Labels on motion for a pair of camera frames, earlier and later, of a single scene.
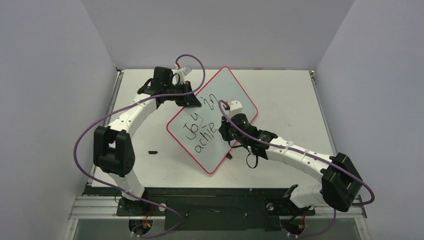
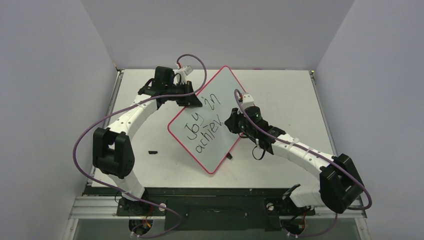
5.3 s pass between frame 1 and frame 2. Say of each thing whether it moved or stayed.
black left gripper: stayed
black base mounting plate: stayed
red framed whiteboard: stayed
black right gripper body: moved
